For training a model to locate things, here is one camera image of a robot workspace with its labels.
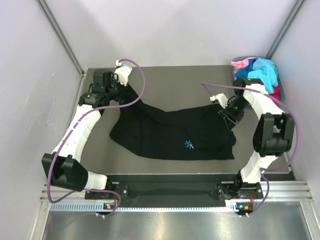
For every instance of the right aluminium corner post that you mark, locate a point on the right aluminium corner post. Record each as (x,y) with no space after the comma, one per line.
(289,20)

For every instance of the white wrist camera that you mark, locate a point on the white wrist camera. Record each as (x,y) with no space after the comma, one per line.
(220,99)
(122,73)

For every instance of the blue-grey laundry basket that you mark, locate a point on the blue-grey laundry basket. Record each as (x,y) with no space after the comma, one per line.
(252,61)

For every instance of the light cyan t shirt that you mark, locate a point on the light cyan t shirt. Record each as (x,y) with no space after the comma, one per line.
(266,71)

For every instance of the aluminium corner post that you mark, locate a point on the aluminium corner post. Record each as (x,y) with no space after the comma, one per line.
(289,20)
(43,5)

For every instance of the grey slotted cable duct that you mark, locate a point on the grey slotted cable duct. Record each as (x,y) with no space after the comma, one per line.
(108,206)

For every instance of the red t shirt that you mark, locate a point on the red t shirt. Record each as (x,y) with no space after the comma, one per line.
(276,92)

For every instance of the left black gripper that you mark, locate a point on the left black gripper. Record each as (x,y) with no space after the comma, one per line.
(123,88)

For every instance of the black t shirt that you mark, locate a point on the black t shirt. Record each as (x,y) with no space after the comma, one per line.
(191,134)

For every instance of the left aluminium corner post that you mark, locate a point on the left aluminium corner post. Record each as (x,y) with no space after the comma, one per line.
(43,5)

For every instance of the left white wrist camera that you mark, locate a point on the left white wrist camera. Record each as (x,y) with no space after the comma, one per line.
(122,73)

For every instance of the dark blue t shirt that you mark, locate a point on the dark blue t shirt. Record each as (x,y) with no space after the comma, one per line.
(244,72)

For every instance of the pink t shirt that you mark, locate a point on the pink t shirt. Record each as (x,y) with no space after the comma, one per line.
(241,64)

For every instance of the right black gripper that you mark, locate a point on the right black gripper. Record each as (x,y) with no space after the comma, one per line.
(231,119)

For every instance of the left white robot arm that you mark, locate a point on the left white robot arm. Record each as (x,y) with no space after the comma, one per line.
(62,167)

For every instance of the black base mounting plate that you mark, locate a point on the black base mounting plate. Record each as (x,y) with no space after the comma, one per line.
(170,191)

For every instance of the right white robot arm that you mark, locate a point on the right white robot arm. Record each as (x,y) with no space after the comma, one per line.
(273,135)

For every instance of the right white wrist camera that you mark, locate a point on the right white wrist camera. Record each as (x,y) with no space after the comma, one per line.
(220,99)

